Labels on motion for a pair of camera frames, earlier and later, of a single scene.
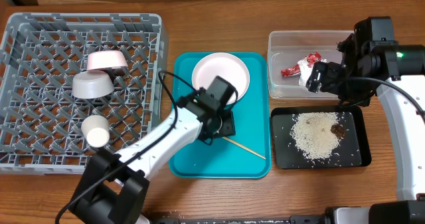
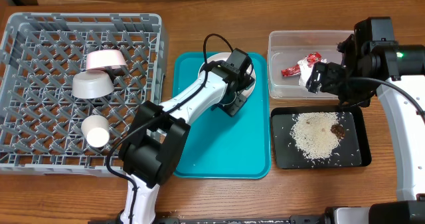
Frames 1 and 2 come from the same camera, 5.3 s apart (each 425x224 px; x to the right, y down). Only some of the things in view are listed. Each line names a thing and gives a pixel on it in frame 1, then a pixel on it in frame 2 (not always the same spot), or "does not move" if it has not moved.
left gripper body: (228, 125) to (234, 104)
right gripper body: (319, 78) does not move
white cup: (95, 128) does not move
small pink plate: (99, 60) does not move
